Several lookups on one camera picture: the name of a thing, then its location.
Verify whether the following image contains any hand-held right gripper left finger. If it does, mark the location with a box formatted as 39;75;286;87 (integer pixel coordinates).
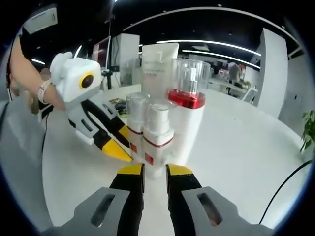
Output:
73;163;145;236

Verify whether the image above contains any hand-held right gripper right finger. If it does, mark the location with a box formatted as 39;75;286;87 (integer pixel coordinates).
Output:
165;164;247;236

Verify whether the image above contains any small white skincare bottle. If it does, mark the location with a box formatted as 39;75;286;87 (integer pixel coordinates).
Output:
125;92;151;161
142;103;177;180

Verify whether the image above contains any white skincare tube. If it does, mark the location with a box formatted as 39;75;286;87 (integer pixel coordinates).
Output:
141;42;180;99

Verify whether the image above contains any large red-ringed white skincare bottle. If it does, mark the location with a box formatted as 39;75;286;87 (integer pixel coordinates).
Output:
166;58;212;166

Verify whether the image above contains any person's left hand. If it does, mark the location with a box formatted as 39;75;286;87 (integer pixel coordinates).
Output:
45;84;66;111

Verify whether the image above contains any dark green foil packet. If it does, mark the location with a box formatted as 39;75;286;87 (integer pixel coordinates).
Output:
109;97;129;117

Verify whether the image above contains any white wristwatch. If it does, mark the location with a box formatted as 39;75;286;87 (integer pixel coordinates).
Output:
37;78;53;104

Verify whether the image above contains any ceiling air conditioner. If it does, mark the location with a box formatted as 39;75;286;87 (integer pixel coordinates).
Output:
24;6;59;34

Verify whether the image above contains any white office chair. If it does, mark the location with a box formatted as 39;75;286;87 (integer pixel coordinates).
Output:
242;87;259;106

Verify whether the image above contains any potted green plant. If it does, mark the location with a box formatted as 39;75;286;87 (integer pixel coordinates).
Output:
299;110;315;153

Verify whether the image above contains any white square pillar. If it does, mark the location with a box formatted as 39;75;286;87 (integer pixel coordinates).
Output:
255;27;289;117

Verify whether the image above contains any black cable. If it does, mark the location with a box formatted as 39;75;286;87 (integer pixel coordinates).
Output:
260;159;314;223

